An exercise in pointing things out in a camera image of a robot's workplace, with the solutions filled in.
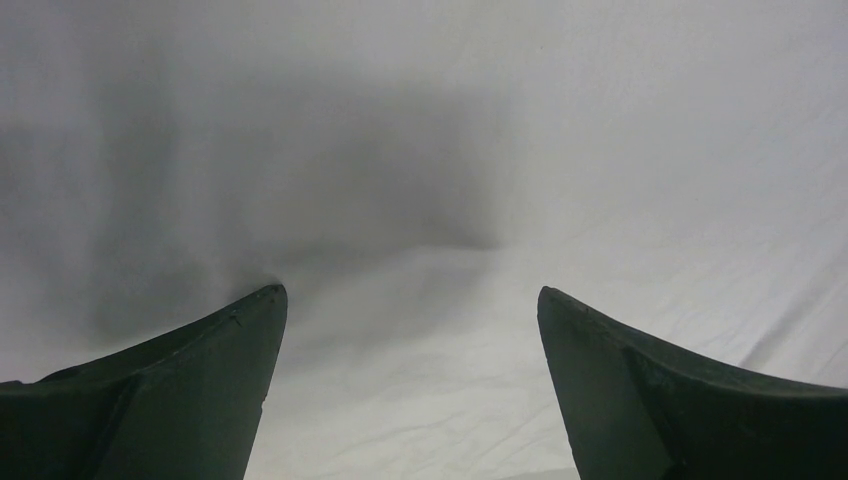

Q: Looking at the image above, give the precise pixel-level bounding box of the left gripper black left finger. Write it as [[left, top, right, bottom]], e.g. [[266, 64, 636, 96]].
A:
[[1, 284, 287, 479]]

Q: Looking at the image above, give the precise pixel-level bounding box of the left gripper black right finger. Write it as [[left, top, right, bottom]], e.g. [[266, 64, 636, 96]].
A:
[[537, 287, 847, 479]]

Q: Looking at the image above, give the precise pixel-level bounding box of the white t shirt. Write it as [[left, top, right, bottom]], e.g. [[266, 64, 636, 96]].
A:
[[1, 1, 847, 479]]

